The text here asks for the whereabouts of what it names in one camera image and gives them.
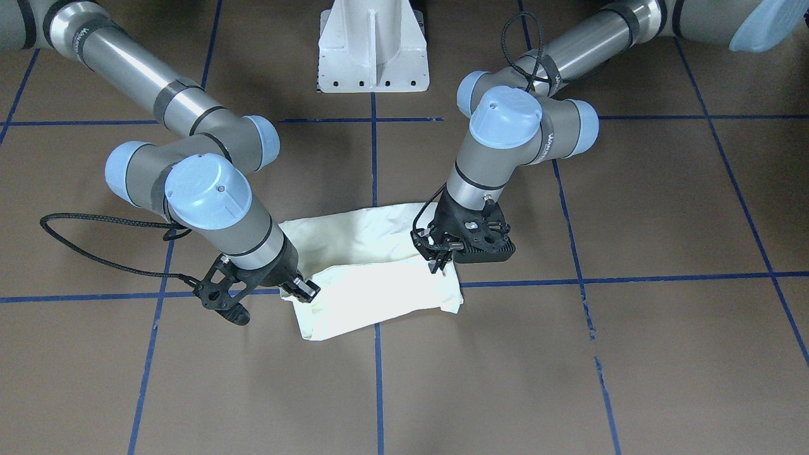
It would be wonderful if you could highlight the cream long-sleeve printed shirt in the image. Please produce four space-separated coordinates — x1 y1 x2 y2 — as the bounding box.
281 203 463 342

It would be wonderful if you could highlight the white pillar with base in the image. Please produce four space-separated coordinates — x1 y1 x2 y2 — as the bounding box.
317 1 430 94

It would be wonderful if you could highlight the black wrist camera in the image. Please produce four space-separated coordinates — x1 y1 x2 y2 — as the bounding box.
193 255 250 326

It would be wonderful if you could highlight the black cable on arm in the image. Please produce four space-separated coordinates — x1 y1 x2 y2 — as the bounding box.
39 212 203 285

